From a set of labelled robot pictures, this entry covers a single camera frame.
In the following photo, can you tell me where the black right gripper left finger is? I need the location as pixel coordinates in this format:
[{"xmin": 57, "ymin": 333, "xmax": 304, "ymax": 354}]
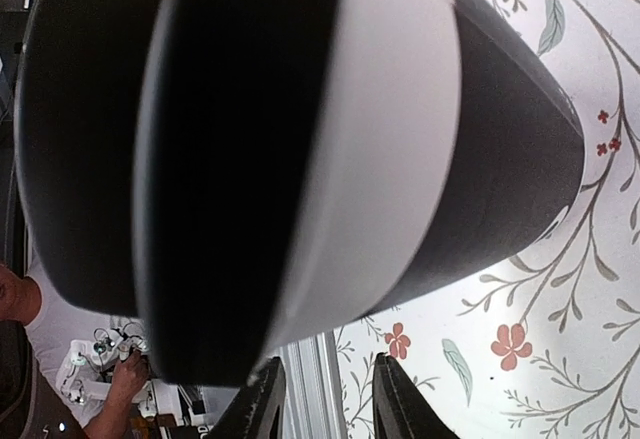
[{"xmin": 207, "ymin": 357, "xmax": 286, "ymax": 439}]

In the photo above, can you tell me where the black plastic cup lid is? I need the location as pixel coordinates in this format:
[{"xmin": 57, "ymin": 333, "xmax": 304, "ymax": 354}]
[{"xmin": 15, "ymin": 0, "xmax": 338, "ymax": 387}]

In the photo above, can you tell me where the person in white shirt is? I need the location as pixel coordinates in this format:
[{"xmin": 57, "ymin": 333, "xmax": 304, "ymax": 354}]
[{"xmin": 0, "ymin": 263, "xmax": 151, "ymax": 439}]

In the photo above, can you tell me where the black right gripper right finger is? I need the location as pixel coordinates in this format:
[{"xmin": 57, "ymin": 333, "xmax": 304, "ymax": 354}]
[{"xmin": 372, "ymin": 353, "xmax": 458, "ymax": 439}]

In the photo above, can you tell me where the black and white coffee cup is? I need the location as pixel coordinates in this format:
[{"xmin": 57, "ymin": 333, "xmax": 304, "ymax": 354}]
[{"xmin": 264, "ymin": 0, "xmax": 585, "ymax": 351}]

